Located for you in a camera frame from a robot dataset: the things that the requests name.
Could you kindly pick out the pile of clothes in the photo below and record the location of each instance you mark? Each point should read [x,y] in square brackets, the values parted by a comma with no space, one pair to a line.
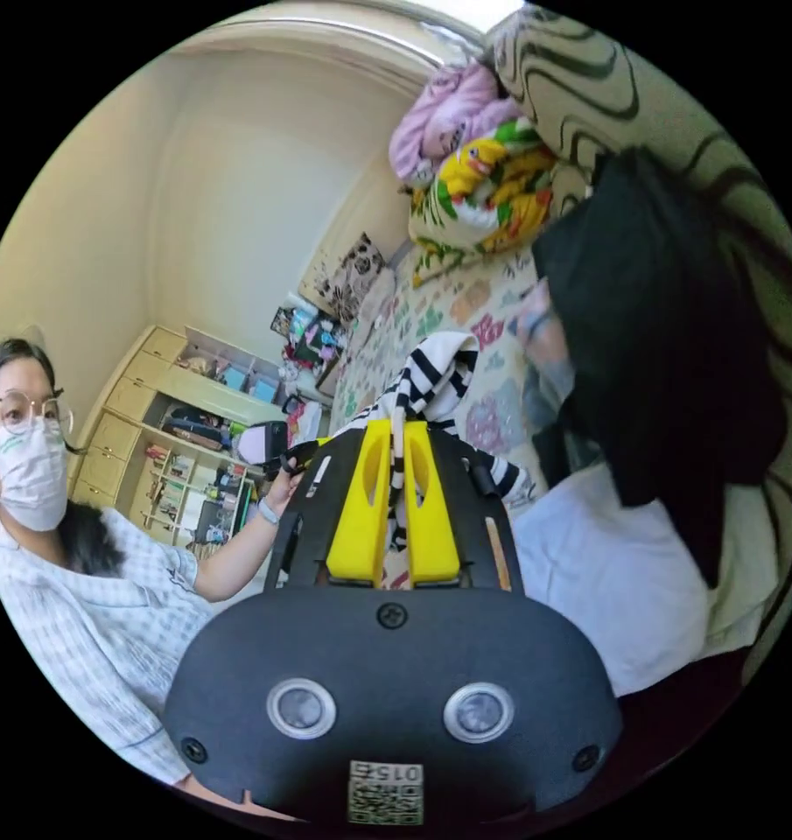
[651,328]

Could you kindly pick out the flower print cushion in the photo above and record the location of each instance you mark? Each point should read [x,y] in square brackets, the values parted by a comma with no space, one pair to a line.
[353,275]

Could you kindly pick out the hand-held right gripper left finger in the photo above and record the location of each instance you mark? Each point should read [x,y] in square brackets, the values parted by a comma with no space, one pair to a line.
[356,525]

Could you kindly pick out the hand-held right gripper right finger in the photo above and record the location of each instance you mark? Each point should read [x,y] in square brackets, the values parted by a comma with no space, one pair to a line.
[431,525]

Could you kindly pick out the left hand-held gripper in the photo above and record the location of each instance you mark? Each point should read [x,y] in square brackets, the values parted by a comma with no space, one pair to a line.
[304,454]

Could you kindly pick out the cream cupboard with shelves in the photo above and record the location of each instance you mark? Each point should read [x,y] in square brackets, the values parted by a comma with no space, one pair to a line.
[172,446]

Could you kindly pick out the person's left forearm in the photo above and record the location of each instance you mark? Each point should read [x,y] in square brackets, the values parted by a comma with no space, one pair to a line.
[238,558]

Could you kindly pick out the black and white striped shirt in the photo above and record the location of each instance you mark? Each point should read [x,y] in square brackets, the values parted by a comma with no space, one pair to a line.
[435,374]

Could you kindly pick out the person's left hand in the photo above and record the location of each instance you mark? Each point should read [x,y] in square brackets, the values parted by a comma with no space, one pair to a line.
[284,489]

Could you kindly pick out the yellow floral rolled blanket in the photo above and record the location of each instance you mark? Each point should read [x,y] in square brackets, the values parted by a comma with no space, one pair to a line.
[487,190]

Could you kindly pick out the pink rolled blanket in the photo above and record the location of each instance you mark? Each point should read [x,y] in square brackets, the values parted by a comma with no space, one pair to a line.
[438,118]

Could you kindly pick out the person's body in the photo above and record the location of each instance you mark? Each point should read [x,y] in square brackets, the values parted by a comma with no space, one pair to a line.
[87,623]

